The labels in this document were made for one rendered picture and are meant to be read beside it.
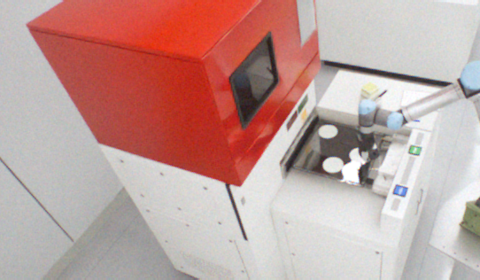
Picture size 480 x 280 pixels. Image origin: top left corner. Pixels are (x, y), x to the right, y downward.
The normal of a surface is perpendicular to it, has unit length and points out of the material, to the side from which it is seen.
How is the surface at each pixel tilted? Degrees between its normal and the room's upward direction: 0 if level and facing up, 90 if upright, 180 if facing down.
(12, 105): 90
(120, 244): 0
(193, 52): 0
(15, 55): 90
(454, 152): 0
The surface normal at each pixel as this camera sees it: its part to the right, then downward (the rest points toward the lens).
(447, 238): -0.10, -0.70
